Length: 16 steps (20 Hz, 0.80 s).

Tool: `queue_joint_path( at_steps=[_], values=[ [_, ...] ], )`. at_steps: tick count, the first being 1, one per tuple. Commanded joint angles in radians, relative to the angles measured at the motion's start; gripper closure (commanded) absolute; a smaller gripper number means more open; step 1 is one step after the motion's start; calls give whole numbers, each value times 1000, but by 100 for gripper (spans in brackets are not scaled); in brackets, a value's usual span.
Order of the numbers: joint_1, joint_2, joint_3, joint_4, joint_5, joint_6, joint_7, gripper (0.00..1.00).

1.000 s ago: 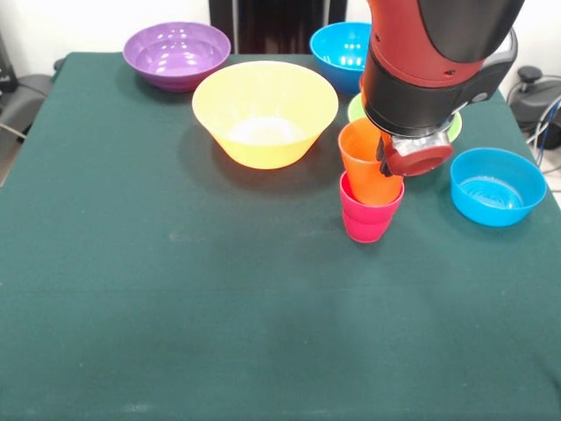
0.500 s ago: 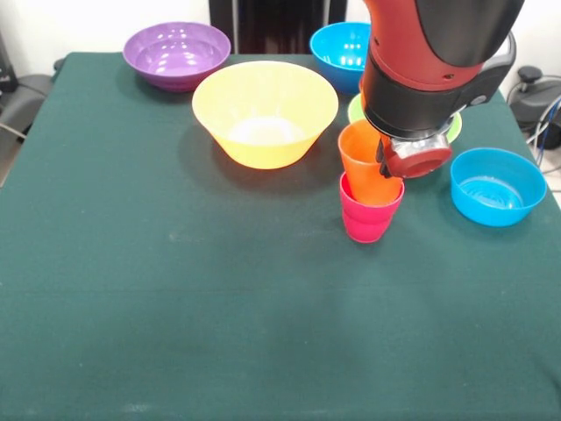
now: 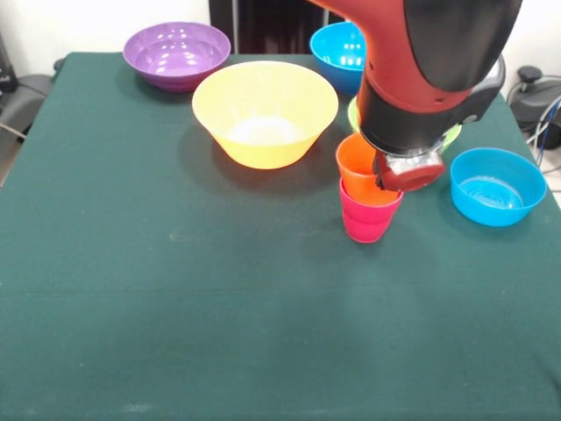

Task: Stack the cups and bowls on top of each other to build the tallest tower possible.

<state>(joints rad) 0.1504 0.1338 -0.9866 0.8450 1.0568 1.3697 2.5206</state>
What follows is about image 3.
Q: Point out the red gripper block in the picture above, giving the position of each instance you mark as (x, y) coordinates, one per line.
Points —
(416, 175)

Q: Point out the orange-red cup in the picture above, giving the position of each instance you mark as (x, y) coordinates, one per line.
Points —
(355, 175)

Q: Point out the pink cup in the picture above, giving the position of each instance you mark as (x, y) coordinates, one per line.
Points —
(368, 223)

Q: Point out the large orange bowl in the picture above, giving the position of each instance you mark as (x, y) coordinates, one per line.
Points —
(263, 131)

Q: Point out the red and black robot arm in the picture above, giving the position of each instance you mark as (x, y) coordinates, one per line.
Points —
(429, 66)

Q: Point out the large green bowl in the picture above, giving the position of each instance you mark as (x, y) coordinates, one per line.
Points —
(354, 116)

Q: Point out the shallow blue bowl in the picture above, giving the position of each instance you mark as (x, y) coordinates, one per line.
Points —
(497, 193)

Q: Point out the deep blue bowl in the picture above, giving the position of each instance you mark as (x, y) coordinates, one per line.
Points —
(337, 57)

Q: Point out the dark green tablecloth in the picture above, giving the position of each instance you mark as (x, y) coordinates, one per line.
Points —
(280, 329)

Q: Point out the purple bowl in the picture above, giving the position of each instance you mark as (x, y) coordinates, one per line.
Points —
(175, 57)

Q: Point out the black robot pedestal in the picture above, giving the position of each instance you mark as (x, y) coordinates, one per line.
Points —
(271, 26)

